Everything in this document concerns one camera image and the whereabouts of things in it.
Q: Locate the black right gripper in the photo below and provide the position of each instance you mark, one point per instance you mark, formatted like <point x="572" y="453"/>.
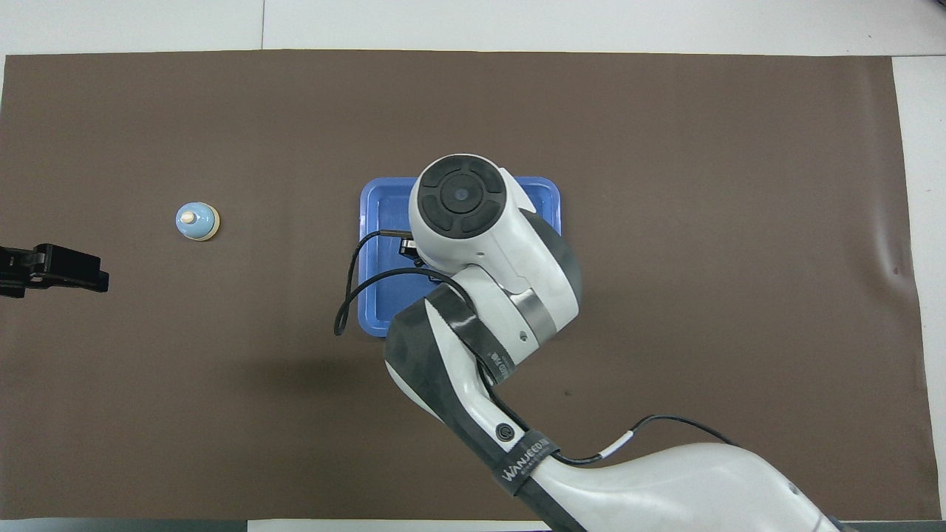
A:
<point x="410" y="247"/>

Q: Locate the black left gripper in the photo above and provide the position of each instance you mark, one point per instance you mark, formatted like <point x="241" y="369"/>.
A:
<point x="70" y="267"/>

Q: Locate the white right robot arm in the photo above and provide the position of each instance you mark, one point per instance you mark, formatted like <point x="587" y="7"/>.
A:
<point x="665" y="488"/>

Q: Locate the blue plastic tray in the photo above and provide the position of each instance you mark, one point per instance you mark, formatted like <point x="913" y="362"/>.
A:
<point x="384" y="214"/>

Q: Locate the light blue call bell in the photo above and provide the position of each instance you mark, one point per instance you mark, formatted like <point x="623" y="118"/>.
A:
<point x="196" y="223"/>

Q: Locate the brown table mat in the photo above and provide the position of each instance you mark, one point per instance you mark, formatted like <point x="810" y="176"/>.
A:
<point x="222" y="421"/>

